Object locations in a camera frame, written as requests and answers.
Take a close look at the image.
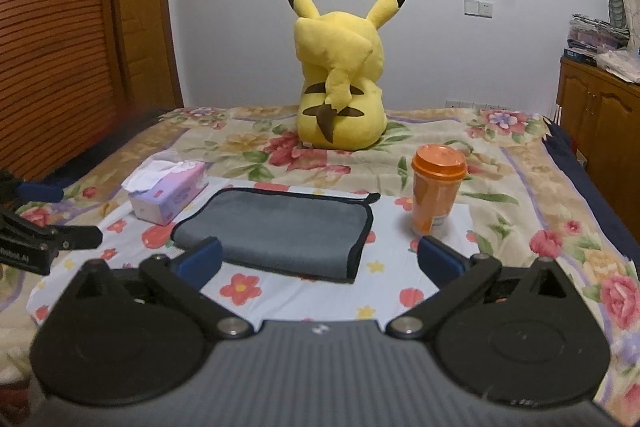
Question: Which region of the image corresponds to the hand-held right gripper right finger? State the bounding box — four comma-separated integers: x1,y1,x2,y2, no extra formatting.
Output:
387,235,576,341

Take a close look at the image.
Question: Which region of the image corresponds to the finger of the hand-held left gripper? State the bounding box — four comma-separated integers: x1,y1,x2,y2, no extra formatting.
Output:
0,171,65,204
50,226,104,253

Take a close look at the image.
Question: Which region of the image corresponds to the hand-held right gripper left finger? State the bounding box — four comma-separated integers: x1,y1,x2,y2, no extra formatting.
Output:
66,237,253,341

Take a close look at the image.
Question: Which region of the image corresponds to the grey towel with black trim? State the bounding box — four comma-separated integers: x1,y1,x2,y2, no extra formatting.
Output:
171,188,382,285

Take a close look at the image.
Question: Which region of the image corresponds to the orange cup with lid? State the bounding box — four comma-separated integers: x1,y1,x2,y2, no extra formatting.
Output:
411,144,469,238

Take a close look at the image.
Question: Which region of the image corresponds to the pink tissue box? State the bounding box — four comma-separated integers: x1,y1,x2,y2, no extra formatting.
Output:
121,160,210,227

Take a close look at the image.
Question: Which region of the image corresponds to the white floral cloth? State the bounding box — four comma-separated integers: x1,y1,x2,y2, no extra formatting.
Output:
27,177,481,327

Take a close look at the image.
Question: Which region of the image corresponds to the beige floral bedsheet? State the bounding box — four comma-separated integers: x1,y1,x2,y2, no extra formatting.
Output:
0,106,640,427

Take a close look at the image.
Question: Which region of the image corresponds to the louvered wooden wardrobe door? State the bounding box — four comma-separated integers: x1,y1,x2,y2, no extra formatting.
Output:
0,0,127,184

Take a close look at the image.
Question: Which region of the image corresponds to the dark blue mattress edge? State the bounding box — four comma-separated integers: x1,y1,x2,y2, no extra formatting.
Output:
542,117,640,261

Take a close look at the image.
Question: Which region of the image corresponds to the wooden cabinet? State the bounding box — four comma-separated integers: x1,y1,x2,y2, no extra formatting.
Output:
555,57,640,204

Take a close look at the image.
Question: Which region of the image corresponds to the yellow plush toy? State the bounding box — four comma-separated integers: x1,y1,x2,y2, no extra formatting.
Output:
287,0,408,151

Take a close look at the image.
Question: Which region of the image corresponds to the crumpled white cloth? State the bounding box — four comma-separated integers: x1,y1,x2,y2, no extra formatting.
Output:
595,49,640,84

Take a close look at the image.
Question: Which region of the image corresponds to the stack of magazines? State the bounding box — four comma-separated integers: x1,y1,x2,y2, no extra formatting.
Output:
563,13,631,68

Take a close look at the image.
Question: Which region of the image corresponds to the white wall switch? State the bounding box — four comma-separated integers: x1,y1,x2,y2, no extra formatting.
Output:
463,0,494,18

